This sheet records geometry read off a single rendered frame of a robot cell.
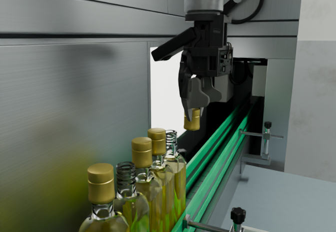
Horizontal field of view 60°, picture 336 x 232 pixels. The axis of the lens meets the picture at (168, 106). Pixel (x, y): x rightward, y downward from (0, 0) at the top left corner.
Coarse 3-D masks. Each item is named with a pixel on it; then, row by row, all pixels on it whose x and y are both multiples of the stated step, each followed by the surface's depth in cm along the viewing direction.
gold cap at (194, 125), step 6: (192, 108) 62; (198, 108) 62; (192, 114) 61; (198, 114) 61; (186, 120) 61; (192, 120) 61; (198, 120) 62; (186, 126) 62; (192, 126) 61; (198, 126) 62
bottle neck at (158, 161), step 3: (153, 156) 54; (156, 156) 54; (159, 156) 54; (162, 156) 54; (153, 159) 54; (156, 159) 54; (159, 159) 54; (162, 159) 55; (153, 162) 54; (156, 162) 54; (159, 162) 54; (162, 162) 55; (153, 165) 54; (156, 165) 54; (159, 165) 54; (162, 165) 55
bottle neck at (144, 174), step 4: (136, 168) 49; (144, 168) 49; (148, 168) 49; (136, 172) 49; (140, 172) 49; (144, 172) 49; (148, 172) 49; (136, 176) 49; (140, 176) 49; (144, 176) 49; (148, 176) 50; (140, 180) 49; (144, 180) 49
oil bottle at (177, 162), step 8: (168, 160) 59; (176, 160) 59; (184, 160) 62; (176, 168) 58; (184, 168) 62; (176, 176) 58; (184, 176) 62; (176, 184) 59; (184, 184) 63; (176, 192) 59; (184, 192) 63; (176, 200) 59; (184, 200) 64; (176, 208) 60; (184, 208) 64; (176, 216) 60
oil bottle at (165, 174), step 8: (152, 168) 54; (160, 168) 54; (168, 168) 55; (160, 176) 53; (168, 176) 55; (168, 184) 55; (168, 192) 55; (168, 200) 55; (168, 208) 56; (168, 216) 56; (168, 224) 57
